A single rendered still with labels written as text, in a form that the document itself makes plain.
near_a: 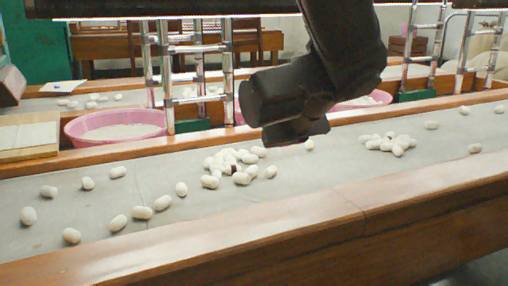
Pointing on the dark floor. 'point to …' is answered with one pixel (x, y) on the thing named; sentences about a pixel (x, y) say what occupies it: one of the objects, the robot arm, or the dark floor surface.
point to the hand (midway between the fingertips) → (272, 138)
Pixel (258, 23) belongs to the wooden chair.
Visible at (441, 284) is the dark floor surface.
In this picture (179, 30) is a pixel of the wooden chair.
